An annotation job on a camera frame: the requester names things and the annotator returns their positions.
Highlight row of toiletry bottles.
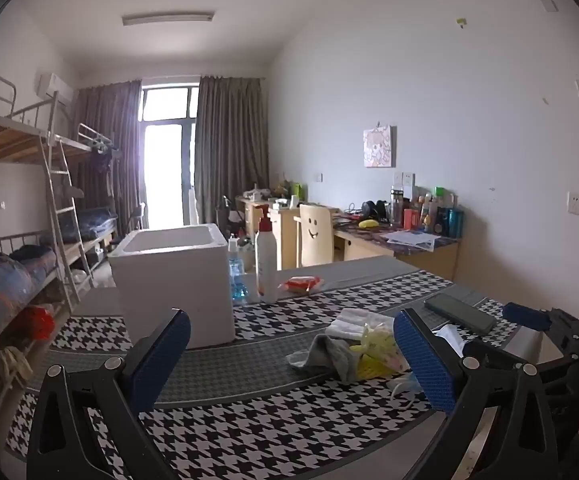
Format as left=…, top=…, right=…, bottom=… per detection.
left=389, top=186, right=465, bottom=238

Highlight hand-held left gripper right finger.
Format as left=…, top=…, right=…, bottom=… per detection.
left=393, top=307, right=560, bottom=480

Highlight yellow foam fruit net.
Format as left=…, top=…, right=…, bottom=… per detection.
left=349, top=322, right=410, bottom=378

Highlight dark hanging clothes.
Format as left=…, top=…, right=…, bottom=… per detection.
left=90, top=142, right=120, bottom=171

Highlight beige cloth bundle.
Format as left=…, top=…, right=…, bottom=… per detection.
left=0, top=347, right=33, bottom=391

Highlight ceiling light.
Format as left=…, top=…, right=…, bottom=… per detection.
left=122, top=9, right=215, bottom=27

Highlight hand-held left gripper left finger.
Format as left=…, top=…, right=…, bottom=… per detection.
left=27, top=307, right=193, bottom=480

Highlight white air conditioner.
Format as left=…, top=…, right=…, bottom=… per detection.
left=36, top=73, right=74, bottom=100

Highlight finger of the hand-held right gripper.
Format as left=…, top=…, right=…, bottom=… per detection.
left=502, top=302, right=579, bottom=347
left=462, top=338, right=577, bottom=386

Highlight cartoon wall poster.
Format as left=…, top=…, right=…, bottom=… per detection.
left=363, top=125, right=397, bottom=168

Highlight dark blue bedding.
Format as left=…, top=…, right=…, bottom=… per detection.
left=77, top=207, right=118, bottom=241

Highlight grey cloth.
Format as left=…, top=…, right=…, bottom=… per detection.
left=286, top=332, right=365, bottom=383

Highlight clear bottle with blue liquid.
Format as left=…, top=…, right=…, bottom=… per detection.
left=227, top=234, right=248, bottom=306

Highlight black smartphone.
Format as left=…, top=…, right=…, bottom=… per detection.
left=423, top=292, right=497, bottom=336

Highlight red plastic bag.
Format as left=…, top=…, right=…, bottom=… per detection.
left=20, top=305, right=55, bottom=341

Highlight red snack packet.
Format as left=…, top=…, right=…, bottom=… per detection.
left=278, top=275, right=324, bottom=295

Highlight brown curtain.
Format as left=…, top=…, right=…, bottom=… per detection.
left=72, top=79, right=143, bottom=231
left=194, top=76, right=270, bottom=226

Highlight grey metal bed ladder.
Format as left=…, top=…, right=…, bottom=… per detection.
left=42, top=132, right=95, bottom=311

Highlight long wooden desk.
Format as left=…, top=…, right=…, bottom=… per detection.
left=234, top=195, right=463, bottom=283

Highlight houndstooth tablecloth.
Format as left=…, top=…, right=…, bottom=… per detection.
left=4, top=255, right=570, bottom=480

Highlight patterned desk mat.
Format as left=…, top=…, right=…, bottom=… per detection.
left=332, top=215, right=463, bottom=253

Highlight blue plaid quilt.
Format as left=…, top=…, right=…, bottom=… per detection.
left=0, top=252, right=58, bottom=341

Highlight black headphones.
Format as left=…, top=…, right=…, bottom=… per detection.
left=361, top=200, right=387, bottom=222

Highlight glass balcony door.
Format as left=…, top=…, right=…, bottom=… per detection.
left=140, top=85, right=201, bottom=231

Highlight white papers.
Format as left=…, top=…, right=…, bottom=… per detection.
left=379, top=229, right=440, bottom=252

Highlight white bottle with red top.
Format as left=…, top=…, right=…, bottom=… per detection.
left=254, top=205, right=279, bottom=303

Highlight wooden chair with smiley face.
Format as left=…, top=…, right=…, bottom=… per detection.
left=297, top=203, right=335, bottom=267

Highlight white foam box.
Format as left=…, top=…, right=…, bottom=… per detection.
left=107, top=223, right=237, bottom=351

